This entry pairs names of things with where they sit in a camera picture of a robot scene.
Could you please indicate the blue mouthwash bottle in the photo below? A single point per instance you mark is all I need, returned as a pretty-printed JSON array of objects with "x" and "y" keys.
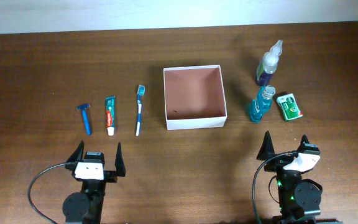
[{"x": 262, "y": 103}]

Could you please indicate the green soap packet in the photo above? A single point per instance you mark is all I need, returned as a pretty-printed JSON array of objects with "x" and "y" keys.
[{"x": 289, "y": 107}]

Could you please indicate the blue disposable razor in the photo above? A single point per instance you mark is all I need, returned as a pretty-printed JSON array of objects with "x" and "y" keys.
[{"x": 83, "y": 108}]

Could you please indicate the white cardboard box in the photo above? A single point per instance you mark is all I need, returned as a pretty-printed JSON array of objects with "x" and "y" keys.
[{"x": 194, "y": 97}]

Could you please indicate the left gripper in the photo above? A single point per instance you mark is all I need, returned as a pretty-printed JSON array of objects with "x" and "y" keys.
[{"x": 111, "y": 175}]

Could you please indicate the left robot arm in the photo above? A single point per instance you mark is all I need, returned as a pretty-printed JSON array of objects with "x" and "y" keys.
[{"x": 86, "y": 205}]

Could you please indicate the blue white toothbrush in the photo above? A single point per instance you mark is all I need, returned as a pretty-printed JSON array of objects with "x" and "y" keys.
[{"x": 140, "y": 93}]

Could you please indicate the green toothpaste tube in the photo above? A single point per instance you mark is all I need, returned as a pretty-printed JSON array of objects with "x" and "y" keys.
[{"x": 110, "y": 111}]

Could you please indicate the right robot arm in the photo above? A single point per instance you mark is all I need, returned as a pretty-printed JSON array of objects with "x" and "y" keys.
[{"x": 298, "y": 198}]

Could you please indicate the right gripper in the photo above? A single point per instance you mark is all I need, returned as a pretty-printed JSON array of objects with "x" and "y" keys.
[{"x": 267, "y": 149}]

